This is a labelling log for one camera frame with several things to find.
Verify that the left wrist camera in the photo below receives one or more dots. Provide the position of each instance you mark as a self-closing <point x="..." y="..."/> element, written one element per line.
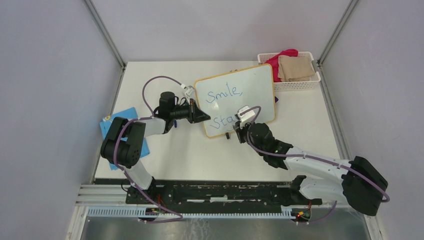
<point x="188" y="92"/>

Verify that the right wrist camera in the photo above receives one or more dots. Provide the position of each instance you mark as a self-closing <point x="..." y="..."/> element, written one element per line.
<point x="246" y="115"/>

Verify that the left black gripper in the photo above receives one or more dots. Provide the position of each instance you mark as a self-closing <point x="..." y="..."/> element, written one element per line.
<point x="198" y="116"/>

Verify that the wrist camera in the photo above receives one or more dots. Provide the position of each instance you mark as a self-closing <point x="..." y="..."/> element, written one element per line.
<point x="246" y="115"/>
<point x="188" y="92"/>

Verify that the white plastic basket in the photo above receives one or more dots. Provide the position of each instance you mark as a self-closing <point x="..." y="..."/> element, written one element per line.
<point x="313" y="81"/>

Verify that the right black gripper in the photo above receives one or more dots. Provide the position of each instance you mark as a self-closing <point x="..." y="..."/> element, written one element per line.
<point x="240" y="130"/>

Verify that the beige cloth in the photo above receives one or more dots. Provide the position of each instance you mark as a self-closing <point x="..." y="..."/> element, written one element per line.
<point x="294" y="69"/>

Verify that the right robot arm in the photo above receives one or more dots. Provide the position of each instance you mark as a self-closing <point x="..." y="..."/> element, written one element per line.
<point x="356" y="182"/>

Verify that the red cloth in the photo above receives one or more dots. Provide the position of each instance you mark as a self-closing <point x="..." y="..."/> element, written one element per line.
<point x="274" y="62"/>

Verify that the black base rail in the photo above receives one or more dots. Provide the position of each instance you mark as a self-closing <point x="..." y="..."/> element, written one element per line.
<point x="220" y="197"/>

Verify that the yellow framed whiteboard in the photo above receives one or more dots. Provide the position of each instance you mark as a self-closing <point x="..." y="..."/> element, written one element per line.
<point x="221" y="97"/>

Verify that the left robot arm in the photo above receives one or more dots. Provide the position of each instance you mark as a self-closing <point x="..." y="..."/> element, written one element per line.
<point x="124" y="140"/>

